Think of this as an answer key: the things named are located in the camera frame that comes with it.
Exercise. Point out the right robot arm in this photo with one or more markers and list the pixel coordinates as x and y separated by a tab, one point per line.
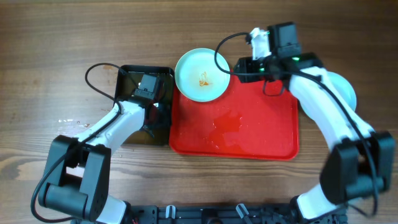
359	166

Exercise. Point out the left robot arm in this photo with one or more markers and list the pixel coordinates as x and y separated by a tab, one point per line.
75	183

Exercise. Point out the red plastic tray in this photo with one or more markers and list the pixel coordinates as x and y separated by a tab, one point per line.
249	120

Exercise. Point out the black water tray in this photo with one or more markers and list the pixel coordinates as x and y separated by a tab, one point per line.
128	79

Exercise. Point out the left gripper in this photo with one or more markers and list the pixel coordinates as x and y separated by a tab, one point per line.
165	121

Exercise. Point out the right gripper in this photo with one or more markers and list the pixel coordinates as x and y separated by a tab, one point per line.
246	63

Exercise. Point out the white plate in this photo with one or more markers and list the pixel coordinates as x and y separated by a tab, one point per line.
201	75
345	90

